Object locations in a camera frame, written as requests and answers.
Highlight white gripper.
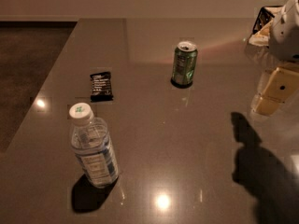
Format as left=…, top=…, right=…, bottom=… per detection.
left=249, top=0, right=299, bottom=116

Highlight clear plastic water bottle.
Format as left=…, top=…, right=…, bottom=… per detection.
left=69, top=103, right=119, bottom=188

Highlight green soda can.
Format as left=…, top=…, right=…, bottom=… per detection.
left=171, top=40, right=198, bottom=88

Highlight black snack bar wrapper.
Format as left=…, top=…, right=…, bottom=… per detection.
left=90, top=71, right=113, bottom=102

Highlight black wire basket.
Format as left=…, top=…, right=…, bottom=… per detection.
left=252, top=6, right=282, bottom=35

